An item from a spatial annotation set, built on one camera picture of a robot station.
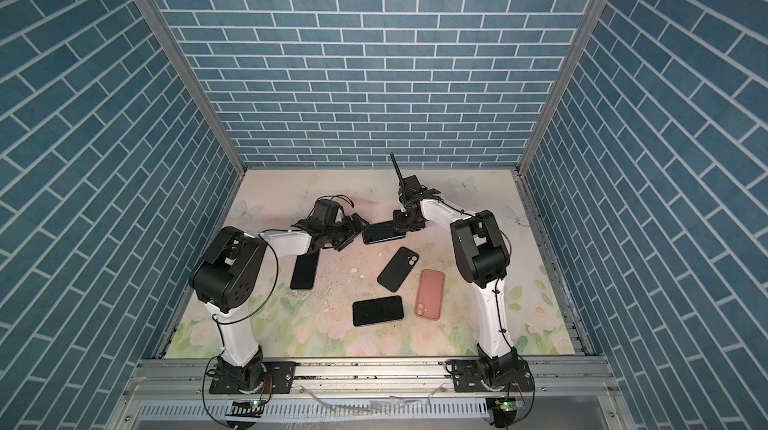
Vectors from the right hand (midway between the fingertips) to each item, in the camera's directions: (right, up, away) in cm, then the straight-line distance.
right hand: (397, 224), depth 102 cm
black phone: (-6, -23, -18) cm, 29 cm away
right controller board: (+26, -42, -31) cm, 58 cm away
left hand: (-11, -1, -5) cm, 12 cm away
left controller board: (-35, -42, -30) cm, 63 cm away
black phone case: (0, -14, -8) cm, 16 cm away
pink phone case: (+10, -21, -14) cm, 27 cm away
